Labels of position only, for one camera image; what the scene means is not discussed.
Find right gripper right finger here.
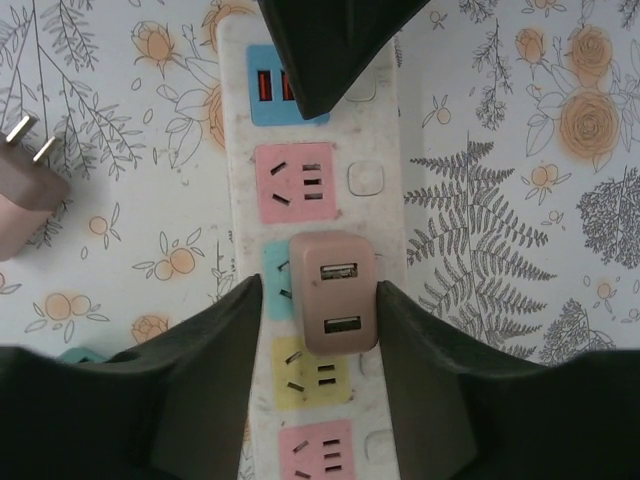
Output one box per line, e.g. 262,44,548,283
377,279,640,480

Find white power strip coloured sockets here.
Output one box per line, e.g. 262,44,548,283
215,9,407,480

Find teal USB plug adapter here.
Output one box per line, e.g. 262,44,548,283
58,346,107,365

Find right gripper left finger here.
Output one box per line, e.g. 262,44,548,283
0,273,264,480

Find pink USB plug adapter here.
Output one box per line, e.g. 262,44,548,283
288,231,380,357
0,114,72,262

